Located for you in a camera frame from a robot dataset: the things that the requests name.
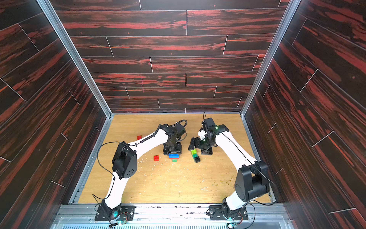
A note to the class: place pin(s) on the blue long lego brick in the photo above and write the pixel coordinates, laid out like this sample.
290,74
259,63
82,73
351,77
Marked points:
173,155

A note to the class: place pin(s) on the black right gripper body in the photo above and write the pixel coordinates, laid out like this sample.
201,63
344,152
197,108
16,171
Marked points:
202,144

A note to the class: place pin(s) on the aluminium corner post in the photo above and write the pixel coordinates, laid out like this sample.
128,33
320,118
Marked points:
278,36
65,39

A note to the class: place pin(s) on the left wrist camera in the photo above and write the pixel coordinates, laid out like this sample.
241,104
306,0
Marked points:
179,131

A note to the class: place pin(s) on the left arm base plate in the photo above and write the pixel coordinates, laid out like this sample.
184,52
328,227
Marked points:
119,213

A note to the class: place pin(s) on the black square lego brick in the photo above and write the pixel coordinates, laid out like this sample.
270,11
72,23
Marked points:
197,159

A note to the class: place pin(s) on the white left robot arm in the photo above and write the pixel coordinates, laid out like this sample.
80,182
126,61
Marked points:
124,162

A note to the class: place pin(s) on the aluminium corner post right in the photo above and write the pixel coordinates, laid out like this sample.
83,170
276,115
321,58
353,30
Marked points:
278,36

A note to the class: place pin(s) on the small red square lego brick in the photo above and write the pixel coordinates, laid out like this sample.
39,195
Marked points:
156,158

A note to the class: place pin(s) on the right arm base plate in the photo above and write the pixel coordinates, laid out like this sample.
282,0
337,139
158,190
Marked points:
219,212

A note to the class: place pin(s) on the aluminium front rail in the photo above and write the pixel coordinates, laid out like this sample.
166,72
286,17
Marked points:
173,216

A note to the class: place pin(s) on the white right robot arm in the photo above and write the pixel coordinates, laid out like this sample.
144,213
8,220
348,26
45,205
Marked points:
251,180

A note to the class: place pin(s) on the aluminium corner post left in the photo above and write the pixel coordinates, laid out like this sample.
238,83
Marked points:
65,39

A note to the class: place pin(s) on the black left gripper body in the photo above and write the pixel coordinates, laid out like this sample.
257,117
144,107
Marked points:
173,148

